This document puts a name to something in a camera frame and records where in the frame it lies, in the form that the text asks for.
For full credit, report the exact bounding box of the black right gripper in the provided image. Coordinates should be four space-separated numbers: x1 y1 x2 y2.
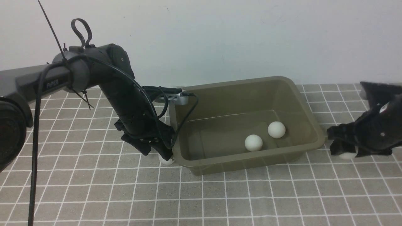
326 81 401 156

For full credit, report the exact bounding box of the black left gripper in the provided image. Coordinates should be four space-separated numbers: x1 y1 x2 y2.
114 120 175 161

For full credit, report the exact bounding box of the white ball with logo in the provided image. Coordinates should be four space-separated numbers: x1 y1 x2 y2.
158 155 176 165

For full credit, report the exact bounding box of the plain white table-tennis ball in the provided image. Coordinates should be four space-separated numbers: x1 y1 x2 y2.
267 121 286 139

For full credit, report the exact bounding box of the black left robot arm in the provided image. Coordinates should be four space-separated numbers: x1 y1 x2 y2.
1 44 182 171

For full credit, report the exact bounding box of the olive plastic bin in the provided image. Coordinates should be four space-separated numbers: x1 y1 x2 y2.
172 76 326 175

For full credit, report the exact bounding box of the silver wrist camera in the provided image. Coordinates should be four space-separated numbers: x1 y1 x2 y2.
142 86 188 105

